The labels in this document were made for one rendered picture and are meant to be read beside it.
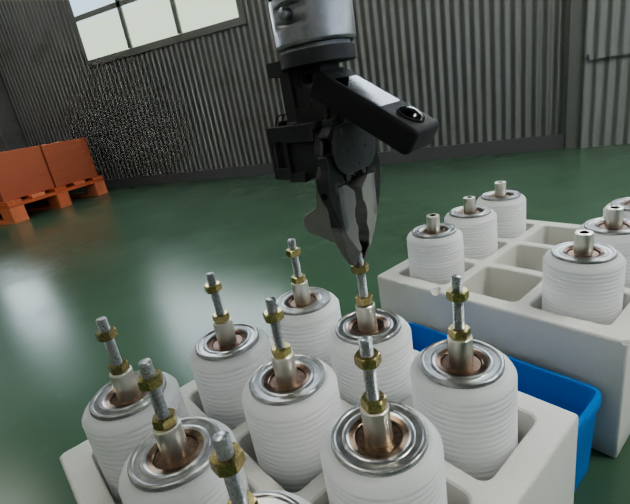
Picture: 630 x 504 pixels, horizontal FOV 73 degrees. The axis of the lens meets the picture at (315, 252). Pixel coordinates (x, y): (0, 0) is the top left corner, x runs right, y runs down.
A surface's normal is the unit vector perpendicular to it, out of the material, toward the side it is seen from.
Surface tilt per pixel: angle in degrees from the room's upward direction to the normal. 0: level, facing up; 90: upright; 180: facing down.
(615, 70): 90
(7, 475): 0
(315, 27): 90
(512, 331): 90
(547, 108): 90
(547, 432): 0
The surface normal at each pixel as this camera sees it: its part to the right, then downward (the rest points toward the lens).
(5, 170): 0.93, -0.04
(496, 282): -0.75, 0.34
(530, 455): -0.16, -0.93
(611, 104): -0.41, 0.37
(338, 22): 0.55, 0.20
